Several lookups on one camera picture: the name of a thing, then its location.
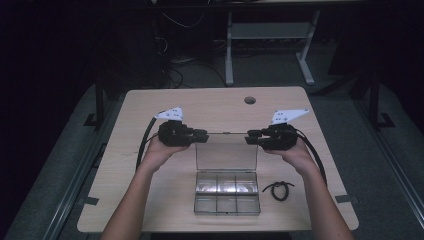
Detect grey metal rail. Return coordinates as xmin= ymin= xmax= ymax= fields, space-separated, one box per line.
xmin=353 ymin=96 xmax=424 ymax=219
xmin=42 ymin=94 xmax=128 ymax=240

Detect person's left hand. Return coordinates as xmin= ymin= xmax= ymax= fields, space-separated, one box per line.
xmin=139 ymin=134 xmax=189 ymax=173

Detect person's right hand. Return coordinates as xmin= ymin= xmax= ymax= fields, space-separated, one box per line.
xmin=265 ymin=139 xmax=319 ymax=176

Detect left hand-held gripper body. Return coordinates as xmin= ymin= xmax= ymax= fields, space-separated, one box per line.
xmin=154 ymin=106 xmax=196 ymax=148

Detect black metal stand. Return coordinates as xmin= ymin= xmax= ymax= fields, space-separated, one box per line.
xmin=83 ymin=73 xmax=108 ymax=130
xmin=361 ymin=71 xmax=397 ymax=131

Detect black beaded bracelet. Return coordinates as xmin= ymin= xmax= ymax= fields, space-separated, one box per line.
xmin=261 ymin=180 xmax=296 ymax=202

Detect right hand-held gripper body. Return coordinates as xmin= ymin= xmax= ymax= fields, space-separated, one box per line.
xmin=261 ymin=107 xmax=310 ymax=151

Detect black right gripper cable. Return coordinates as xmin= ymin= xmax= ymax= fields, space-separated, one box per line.
xmin=294 ymin=128 xmax=328 ymax=186

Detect white metal table frame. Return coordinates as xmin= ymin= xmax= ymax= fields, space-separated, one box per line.
xmin=224 ymin=9 xmax=322 ymax=86

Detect thin white hanging cable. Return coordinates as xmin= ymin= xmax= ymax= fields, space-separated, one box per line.
xmin=162 ymin=12 xmax=205 ymax=30

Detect grey tape strip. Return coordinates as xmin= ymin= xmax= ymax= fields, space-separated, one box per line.
xmin=334 ymin=194 xmax=360 ymax=205
xmin=75 ymin=196 xmax=100 ymax=206

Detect clear plastic compartment box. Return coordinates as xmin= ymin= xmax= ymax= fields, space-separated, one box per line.
xmin=193 ymin=132 xmax=262 ymax=217

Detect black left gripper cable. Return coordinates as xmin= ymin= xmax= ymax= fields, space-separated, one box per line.
xmin=135 ymin=111 xmax=166 ymax=171

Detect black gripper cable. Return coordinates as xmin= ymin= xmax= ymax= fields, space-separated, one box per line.
xmin=135 ymin=111 xmax=166 ymax=171
xmin=294 ymin=128 xmax=328 ymax=186

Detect black floor cables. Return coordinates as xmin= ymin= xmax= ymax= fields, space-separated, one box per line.
xmin=161 ymin=59 xmax=228 ymax=90

